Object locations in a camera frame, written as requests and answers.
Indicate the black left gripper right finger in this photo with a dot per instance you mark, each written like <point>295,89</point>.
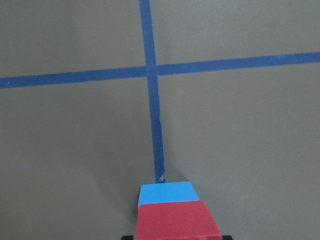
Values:
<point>227,237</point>

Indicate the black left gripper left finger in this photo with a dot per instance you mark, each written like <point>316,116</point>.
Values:
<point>127,237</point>

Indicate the red wooden cube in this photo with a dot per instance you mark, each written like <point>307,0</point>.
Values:
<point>185,220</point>

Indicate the blue wooden cube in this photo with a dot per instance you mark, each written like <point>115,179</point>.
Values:
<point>169,192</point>

